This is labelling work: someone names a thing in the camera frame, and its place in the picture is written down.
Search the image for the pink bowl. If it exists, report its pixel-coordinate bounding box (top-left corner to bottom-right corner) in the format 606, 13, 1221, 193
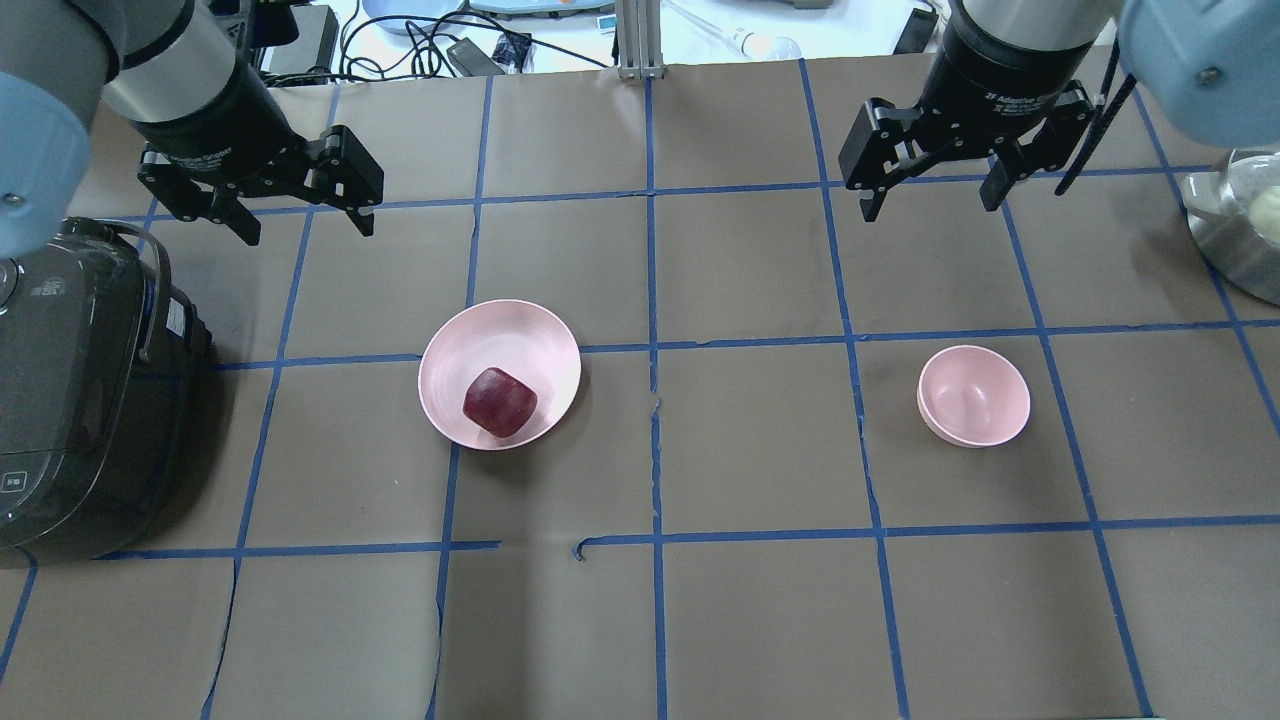
915, 345, 1032, 448

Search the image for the steel steamer pot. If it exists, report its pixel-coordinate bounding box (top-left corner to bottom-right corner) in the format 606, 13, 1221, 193
1179, 149, 1279, 305

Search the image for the black power adapter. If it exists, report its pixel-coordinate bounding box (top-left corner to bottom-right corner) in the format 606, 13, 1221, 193
253, 3, 338, 76

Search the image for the aluminium frame post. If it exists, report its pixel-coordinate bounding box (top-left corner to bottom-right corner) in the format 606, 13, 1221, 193
614, 0, 666, 81

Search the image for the red apple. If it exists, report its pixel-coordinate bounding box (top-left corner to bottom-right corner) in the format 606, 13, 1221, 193
462, 366, 539, 438

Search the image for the dark grey rice cooker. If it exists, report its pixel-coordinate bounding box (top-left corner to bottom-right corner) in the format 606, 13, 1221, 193
1, 217, 214, 569

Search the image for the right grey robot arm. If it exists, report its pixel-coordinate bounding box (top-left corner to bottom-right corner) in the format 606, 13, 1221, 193
838, 1, 1279, 222

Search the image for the pink plate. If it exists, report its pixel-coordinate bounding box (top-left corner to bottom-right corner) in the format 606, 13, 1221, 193
417, 299, 582, 451

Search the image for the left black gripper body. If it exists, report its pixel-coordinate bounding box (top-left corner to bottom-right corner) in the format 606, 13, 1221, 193
131, 82, 307, 200

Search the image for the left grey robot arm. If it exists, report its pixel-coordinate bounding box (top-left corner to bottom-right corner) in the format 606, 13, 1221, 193
1, 1, 384, 259

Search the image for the white steamed bun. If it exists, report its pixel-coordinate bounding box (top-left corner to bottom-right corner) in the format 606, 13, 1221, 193
1245, 184, 1280, 249

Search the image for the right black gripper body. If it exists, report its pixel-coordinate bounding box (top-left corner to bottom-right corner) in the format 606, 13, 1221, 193
915, 20, 1076, 151

